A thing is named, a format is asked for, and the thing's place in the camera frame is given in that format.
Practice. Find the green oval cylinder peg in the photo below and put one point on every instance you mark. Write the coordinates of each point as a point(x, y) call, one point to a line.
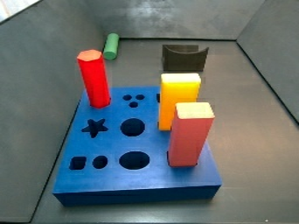
point(111, 46)

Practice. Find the black curved fixture cradle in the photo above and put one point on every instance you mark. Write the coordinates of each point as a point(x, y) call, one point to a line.
point(184, 58)

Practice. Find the yellow rectangular peg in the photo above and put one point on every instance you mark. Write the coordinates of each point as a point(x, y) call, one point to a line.
point(179, 87)

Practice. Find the pink square peg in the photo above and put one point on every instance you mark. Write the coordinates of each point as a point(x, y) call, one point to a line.
point(191, 126)

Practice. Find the blue shape sorter block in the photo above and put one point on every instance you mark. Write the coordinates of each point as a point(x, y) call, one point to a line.
point(115, 156)

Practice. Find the red hexagonal peg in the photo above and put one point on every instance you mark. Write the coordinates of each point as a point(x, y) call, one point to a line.
point(94, 74)

